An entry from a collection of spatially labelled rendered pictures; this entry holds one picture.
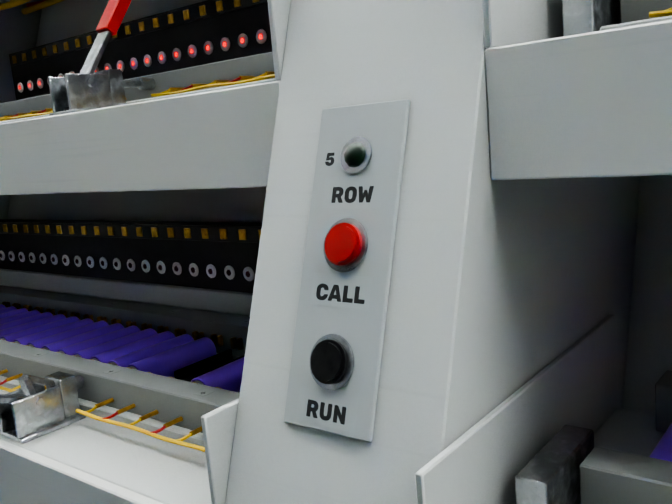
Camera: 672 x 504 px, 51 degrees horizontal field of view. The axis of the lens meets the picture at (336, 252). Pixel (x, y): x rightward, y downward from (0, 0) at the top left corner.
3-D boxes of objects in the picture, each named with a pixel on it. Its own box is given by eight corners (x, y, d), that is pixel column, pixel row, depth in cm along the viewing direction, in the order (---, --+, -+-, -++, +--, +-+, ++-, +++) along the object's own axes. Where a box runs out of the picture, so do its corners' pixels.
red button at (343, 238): (354, 266, 25) (359, 222, 25) (320, 264, 26) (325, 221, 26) (370, 269, 26) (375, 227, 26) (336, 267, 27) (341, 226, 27)
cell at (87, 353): (162, 352, 53) (86, 380, 48) (147, 349, 54) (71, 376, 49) (159, 329, 53) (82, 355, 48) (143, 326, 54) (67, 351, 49)
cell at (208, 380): (279, 378, 46) (205, 415, 41) (259, 366, 47) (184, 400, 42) (283, 353, 45) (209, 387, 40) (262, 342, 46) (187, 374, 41)
